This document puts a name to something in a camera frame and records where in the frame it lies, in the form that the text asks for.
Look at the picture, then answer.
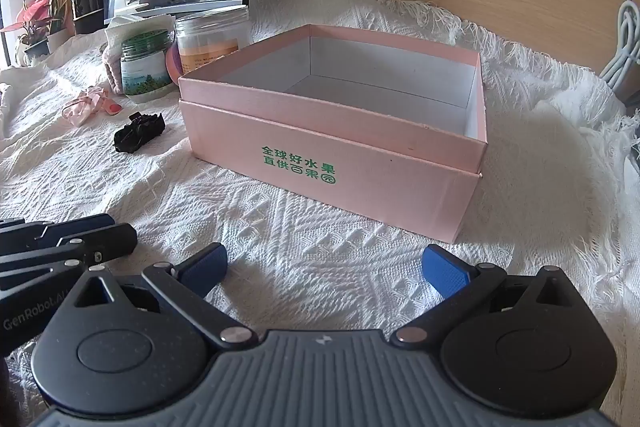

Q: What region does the pink cardboard box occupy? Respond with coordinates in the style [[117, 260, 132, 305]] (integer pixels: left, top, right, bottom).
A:
[[177, 24, 488, 244]]

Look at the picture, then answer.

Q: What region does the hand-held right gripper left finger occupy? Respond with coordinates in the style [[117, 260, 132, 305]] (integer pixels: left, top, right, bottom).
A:
[[72, 243, 258, 350]]

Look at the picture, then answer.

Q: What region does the pink ribbon scrunchie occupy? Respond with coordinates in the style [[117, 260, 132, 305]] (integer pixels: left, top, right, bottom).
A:
[[62, 87, 123, 126]]

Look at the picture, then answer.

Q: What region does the black scrunchie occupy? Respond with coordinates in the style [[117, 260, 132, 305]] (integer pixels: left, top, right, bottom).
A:
[[114, 111, 166, 154]]

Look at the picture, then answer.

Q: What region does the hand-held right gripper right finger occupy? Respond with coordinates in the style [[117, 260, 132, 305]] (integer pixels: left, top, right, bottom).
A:
[[390, 244, 576, 350]]

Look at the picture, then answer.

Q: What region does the red-leaf plant in dark pot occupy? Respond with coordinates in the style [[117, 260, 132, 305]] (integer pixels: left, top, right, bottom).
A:
[[0, 0, 51, 68]]

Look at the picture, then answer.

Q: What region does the pink knitted pouch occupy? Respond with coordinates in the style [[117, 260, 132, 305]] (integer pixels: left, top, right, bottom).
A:
[[102, 44, 126, 96]]

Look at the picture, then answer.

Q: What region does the green-lid glass jar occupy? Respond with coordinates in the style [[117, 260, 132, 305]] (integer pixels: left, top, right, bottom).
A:
[[119, 31, 171, 104]]

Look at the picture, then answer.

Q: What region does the white woven blanket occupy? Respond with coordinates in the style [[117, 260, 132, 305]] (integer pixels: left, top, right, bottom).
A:
[[0, 0, 640, 427]]

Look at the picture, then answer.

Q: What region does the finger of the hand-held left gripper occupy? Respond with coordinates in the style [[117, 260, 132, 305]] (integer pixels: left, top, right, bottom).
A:
[[0, 223, 138, 290], [0, 213, 117, 253]]

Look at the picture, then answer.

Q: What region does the clear jar with beige lid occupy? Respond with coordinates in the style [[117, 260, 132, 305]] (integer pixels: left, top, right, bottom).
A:
[[172, 7, 253, 78]]

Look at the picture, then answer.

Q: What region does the black speaker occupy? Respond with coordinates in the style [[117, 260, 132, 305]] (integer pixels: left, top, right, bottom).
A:
[[71, 0, 106, 35]]

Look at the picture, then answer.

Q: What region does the white cable bundle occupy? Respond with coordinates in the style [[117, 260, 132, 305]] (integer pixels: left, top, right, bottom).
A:
[[597, 0, 640, 82]]

